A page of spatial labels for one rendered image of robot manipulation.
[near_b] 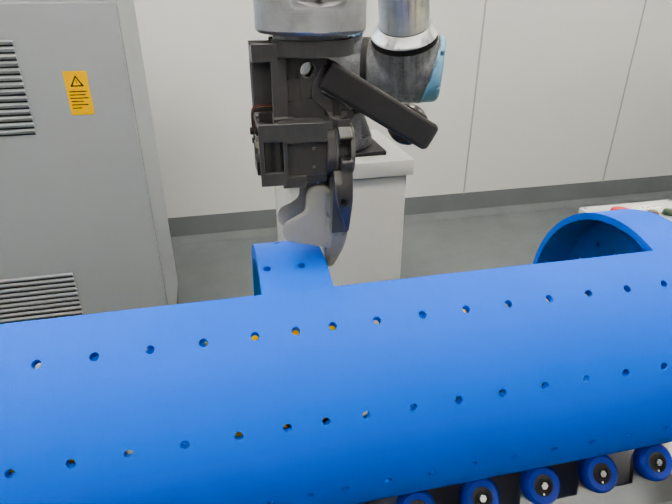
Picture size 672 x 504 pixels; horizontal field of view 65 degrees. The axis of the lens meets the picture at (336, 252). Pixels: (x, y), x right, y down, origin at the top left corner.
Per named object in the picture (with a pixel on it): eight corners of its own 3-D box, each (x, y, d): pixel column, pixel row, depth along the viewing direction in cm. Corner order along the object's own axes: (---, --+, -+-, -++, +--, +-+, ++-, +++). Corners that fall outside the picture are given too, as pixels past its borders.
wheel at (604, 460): (574, 449, 62) (585, 452, 60) (608, 451, 63) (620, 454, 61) (575, 490, 61) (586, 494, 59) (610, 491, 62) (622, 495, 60)
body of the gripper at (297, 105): (255, 168, 51) (245, 34, 45) (341, 163, 52) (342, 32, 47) (262, 196, 44) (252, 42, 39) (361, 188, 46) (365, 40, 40)
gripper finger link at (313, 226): (282, 268, 52) (277, 179, 48) (340, 262, 53) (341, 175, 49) (286, 284, 49) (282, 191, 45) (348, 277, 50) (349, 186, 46)
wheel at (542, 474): (517, 460, 61) (526, 463, 59) (553, 462, 62) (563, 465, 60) (517, 502, 60) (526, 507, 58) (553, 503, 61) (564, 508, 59)
